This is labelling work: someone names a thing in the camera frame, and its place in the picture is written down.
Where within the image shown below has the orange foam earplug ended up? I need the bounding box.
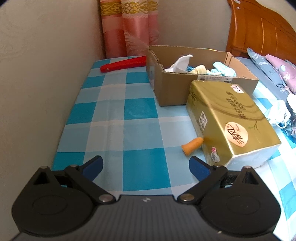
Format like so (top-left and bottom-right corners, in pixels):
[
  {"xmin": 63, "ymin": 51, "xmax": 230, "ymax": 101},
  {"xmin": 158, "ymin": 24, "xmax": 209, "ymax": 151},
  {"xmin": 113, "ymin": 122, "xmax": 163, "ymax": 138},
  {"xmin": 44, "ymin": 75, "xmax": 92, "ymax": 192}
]
[{"xmin": 181, "ymin": 137, "xmax": 204, "ymax": 156}]

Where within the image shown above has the light blue face mask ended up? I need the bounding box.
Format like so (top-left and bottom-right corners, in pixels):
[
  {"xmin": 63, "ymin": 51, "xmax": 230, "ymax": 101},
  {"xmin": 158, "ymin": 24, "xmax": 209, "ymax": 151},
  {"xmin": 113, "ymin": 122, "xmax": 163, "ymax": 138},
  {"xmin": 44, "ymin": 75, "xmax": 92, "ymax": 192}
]
[{"xmin": 265, "ymin": 100, "xmax": 292, "ymax": 129}]

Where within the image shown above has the gold tissue pack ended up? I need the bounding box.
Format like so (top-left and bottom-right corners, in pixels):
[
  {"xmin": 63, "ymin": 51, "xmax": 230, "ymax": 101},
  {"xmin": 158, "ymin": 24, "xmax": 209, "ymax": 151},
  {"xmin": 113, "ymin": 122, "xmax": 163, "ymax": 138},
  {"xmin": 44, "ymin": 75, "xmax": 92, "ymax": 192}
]
[{"xmin": 186, "ymin": 80, "xmax": 281, "ymax": 170}]

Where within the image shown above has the blue white checkered tablecloth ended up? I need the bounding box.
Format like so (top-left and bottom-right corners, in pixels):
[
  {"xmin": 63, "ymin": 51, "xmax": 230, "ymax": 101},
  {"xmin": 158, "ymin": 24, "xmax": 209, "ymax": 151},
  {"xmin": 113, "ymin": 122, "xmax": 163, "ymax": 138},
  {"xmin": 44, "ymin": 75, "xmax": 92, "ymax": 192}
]
[{"xmin": 51, "ymin": 56, "xmax": 296, "ymax": 220}]

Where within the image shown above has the blue floral bedsheet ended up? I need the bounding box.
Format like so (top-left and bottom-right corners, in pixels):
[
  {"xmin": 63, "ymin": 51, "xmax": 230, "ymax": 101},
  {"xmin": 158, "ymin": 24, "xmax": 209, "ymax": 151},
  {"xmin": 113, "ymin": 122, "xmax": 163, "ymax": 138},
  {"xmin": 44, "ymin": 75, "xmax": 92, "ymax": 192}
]
[{"xmin": 237, "ymin": 57, "xmax": 289, "ymax": 101}]

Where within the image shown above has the brown cardboard box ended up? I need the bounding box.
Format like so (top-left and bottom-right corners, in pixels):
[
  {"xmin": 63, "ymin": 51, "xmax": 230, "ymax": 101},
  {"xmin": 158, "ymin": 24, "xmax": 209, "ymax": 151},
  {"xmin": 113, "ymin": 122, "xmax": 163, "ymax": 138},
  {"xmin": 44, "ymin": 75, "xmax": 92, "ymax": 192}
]
[{"xmin": 147, "ymin": 45, "xmax": 259, "ymax": 106}]

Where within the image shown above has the blue floral pillow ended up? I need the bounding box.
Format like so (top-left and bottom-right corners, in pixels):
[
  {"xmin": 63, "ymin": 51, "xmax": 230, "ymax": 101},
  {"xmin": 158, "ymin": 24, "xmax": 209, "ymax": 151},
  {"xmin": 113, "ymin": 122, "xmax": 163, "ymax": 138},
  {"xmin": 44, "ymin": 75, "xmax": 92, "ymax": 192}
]
[{"xmin": 247, "ymin": 48, "xmax": 285, "ymax": 88}]

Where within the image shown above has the red folding fan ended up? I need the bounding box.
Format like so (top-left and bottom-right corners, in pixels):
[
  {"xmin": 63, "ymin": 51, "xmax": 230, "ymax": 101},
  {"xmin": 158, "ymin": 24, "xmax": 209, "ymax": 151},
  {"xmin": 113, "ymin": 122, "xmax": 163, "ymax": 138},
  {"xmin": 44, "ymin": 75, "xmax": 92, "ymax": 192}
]
[{"xmin": 100, "ymin": 56, "xmax": 147, "ymax": 73}]

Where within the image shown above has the pink floral pillow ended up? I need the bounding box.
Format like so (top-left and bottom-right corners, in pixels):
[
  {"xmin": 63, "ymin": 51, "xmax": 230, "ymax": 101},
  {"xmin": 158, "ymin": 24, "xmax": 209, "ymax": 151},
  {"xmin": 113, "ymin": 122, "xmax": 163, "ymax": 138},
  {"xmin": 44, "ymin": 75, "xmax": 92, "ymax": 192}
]
[{"xmin": 265, "ymin": 54, "xmax": 296, "ymax": 94}]

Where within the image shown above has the pink curtain with gold band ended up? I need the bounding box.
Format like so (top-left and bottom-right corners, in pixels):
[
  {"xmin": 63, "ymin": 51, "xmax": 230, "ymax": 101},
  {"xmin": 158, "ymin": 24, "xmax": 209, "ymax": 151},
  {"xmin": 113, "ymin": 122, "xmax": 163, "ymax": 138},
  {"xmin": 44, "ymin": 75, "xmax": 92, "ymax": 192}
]
[{"xmin": 99, "ymin": 0, "xmax": 159, "ymax": 58}]

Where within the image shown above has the wooden bed headboard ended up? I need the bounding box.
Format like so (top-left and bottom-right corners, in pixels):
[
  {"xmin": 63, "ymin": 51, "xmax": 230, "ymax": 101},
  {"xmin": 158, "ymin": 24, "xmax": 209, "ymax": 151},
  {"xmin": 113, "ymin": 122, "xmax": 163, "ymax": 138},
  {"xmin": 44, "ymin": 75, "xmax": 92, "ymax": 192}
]
[{"xmin": 226, "ymin": 0, "xmax": 296, "ymax": 64}]

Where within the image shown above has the cream scrunchie hair tie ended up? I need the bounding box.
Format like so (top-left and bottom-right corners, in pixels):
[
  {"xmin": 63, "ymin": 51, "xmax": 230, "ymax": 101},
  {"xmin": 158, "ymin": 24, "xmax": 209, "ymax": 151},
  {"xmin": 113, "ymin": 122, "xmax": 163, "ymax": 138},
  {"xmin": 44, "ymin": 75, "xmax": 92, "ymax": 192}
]
[{"xmin": 189, "ymin": 64, "xmax": 211, "ymax": 75}]

